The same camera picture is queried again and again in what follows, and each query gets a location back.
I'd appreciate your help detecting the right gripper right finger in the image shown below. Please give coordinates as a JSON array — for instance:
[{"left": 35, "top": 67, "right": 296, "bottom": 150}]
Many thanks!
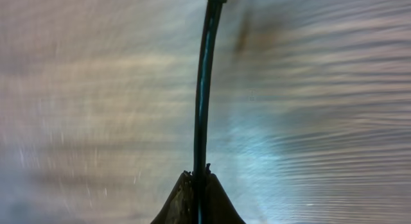
[{"left": 205, "top": 163, "right": 245, "bottom": 224}]

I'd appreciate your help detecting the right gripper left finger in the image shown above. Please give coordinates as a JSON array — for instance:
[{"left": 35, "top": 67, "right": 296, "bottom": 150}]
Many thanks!
[{"left": 151, "top": 171, "right": 193, "bottom": 224}]

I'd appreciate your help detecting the black USB charging cable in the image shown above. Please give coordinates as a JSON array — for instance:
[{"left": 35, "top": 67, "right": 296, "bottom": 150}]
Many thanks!
[{"left": 191, "top": 0, "right": 229, "bottom": 224}]

